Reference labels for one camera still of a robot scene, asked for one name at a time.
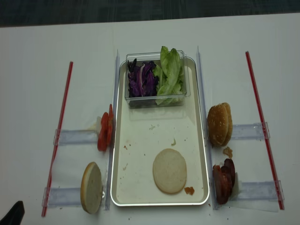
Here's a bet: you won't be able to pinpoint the clear plastic salad box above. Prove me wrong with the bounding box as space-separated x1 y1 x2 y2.
125 46 189 108

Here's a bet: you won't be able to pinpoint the red rail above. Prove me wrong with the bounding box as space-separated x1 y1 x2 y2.
41 61 73 218
245 51 285 210

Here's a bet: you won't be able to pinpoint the sesame bun top front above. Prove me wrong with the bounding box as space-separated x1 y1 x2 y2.
207 104 229 147

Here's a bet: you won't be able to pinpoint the clear cross rail lower right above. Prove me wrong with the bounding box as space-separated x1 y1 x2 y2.
231 180 285 201

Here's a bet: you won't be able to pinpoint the upright bun half left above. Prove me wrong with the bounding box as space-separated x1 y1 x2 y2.
80 162 102 214

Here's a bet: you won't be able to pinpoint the tomato slice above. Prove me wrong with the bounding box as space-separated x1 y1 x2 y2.
97 112 109 151
106 104 113 145

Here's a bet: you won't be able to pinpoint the red rail left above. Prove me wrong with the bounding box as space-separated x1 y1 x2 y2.
41 61 73 218

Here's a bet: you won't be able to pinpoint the crumb scrap by buns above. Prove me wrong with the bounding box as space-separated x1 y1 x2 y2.
223 147 233 159

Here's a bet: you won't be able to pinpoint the green lettuce leaves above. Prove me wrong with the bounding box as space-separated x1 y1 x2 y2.
153 46 185 106

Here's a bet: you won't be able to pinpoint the rear tomato slice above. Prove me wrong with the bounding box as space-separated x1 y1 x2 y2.
106 104 113 145

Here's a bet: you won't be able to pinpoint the cream metal tray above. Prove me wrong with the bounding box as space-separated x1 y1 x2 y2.
110 58 210 207

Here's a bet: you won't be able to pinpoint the red rail right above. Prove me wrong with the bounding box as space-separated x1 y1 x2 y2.
245 51 285 210

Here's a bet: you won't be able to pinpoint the clear long rail right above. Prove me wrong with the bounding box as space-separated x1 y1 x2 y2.
196 47 220 210

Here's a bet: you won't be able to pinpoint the front tomato slice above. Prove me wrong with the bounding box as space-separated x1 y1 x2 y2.
97 112 109 151

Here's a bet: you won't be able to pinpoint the meat scrap on tray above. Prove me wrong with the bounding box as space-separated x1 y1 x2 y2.
184 187 195 195

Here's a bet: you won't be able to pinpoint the flat bun slice on tray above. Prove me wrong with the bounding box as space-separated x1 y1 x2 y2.
152 149 187 194

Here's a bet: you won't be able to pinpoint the clear cross rail upper right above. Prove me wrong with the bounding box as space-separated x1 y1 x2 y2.
231 122 270 140

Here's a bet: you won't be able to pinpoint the dark meat patty slices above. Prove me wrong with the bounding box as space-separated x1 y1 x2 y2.
213 158 235 205

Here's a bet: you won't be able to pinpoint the clear cross rail upper left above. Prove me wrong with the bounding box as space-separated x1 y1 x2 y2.
58 129 98 145

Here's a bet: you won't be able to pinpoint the purple cabbage leaves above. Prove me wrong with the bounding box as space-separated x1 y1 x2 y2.
127 59 158 98

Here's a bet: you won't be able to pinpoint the clear cross rail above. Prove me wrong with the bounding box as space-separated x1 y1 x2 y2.
42 187 81 207
58 129 98 145
231 180 285 201
231 122 270 140

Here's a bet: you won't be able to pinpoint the clear cross rail lower left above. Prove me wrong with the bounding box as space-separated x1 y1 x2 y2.
42 187 81 207

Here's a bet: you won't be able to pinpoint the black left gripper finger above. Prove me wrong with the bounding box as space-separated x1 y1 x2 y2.
0 201 24 225

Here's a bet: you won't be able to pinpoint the sesame bun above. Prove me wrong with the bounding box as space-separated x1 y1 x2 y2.
222 103 233 146
207 104 229 147

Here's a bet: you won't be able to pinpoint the sesame bun top rear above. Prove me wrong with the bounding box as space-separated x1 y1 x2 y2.
222 103 233 146

